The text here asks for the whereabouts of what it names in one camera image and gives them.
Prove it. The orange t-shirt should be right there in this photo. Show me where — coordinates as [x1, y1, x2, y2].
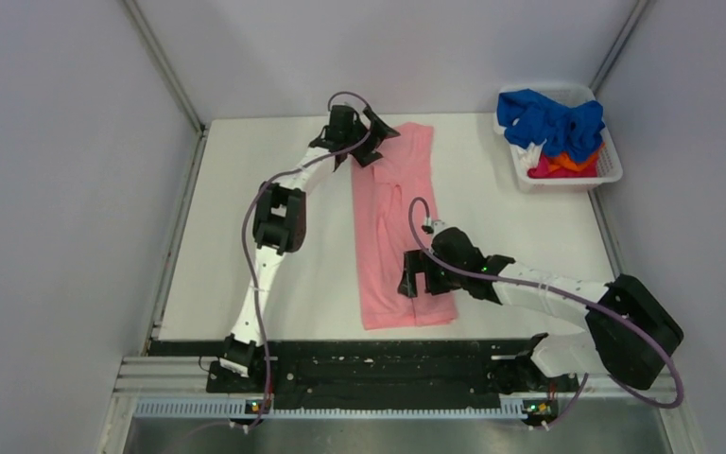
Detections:
[548, 143, 605, 178]

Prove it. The white plastic laundry basket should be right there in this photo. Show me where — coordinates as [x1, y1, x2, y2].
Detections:
[493, 83, 623, 192]

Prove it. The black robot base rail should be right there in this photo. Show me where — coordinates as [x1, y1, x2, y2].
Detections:
[148, 338, 579, 410]

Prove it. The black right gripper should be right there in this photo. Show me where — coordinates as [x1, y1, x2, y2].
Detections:
[398, 248, 465, 297]

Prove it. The magenta red t-shirt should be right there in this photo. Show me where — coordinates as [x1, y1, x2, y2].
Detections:
[527, 153, 598, 180]

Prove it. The white t-shirt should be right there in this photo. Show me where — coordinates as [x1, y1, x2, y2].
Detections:
[517, 143, 543, 173]

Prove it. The pink t-shirt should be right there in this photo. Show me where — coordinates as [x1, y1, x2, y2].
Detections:
[351, 122, 458, 330]

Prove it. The blue t-shirt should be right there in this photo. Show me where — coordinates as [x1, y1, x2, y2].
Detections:
[495, 89, 605, 161]

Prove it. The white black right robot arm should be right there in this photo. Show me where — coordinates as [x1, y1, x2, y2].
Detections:
[397, 227, 684, 391]

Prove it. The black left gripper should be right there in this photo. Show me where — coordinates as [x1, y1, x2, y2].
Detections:
[342, 108, 396, 166]

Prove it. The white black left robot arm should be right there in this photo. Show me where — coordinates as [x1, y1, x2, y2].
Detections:
[217, 105, 401, 397]

